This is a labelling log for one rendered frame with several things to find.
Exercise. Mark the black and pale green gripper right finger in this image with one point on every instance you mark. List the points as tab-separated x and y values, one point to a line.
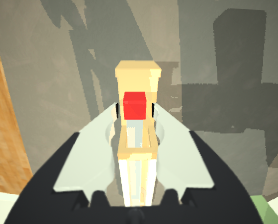
202	179

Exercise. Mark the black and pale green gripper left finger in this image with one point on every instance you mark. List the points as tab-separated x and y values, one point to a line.
66	181

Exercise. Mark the red cube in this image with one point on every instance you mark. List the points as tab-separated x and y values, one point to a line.
134	104

